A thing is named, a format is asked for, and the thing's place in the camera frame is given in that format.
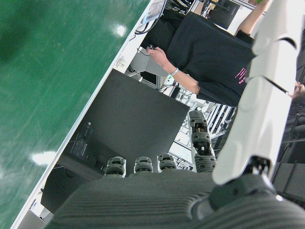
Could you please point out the right white grey robot hand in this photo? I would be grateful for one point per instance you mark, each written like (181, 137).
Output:
(143, 200)

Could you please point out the black monitor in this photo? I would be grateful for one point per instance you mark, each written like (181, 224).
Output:
(133, 114)

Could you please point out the green conveyor belt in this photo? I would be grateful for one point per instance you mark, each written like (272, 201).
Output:
(47, 71)

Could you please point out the person in black t-shirt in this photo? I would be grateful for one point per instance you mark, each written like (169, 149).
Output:
(209, 52)

